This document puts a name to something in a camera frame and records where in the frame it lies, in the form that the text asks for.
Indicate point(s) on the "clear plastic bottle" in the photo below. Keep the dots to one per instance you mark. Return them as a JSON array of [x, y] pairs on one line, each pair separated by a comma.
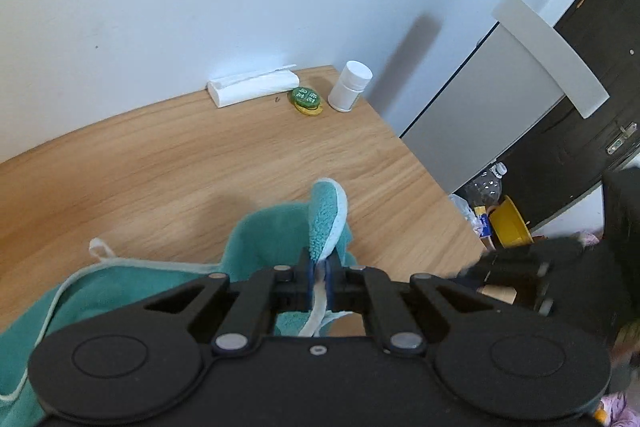
[[485, 188]]

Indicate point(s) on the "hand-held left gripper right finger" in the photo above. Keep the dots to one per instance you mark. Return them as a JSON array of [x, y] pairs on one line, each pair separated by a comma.
[[327, 279]]

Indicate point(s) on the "cardboard box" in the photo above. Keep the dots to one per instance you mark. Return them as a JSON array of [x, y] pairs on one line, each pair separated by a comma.
[[497, 293]]

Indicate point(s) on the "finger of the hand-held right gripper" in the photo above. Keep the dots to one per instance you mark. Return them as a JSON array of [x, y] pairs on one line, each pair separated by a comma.
[[515, 264]]

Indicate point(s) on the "grey cabinet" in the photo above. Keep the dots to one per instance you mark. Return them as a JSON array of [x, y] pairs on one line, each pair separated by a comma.
[[480, 107]]

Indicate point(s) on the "pink cloth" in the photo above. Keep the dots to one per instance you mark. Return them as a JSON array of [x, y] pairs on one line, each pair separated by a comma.
[[614, 409]]

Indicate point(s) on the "white plastic bottle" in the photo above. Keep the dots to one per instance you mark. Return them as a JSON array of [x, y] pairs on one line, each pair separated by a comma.
[[348, 87]]

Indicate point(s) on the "yellow plastic bowl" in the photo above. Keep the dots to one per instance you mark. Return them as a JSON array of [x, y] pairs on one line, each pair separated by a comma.
[[510, 224]]

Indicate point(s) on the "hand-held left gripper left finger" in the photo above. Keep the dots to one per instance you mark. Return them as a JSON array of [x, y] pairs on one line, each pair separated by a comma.
[[310, 278]]

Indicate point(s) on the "white plastic bag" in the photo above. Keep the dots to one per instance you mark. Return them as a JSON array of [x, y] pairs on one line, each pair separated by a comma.
[[467, 212]]

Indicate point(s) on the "white tissue pack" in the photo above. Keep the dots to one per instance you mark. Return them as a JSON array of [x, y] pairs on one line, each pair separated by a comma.
[[252, 86]]

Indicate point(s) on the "dark wooden door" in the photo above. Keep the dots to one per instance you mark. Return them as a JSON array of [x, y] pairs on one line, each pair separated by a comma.
[[575, 142]]

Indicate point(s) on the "teal towel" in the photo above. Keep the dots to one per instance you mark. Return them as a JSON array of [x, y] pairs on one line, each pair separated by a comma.
[[125, 287]]

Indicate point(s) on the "green yellow round tin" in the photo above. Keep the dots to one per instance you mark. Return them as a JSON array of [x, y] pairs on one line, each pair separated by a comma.
[[306, 99]]

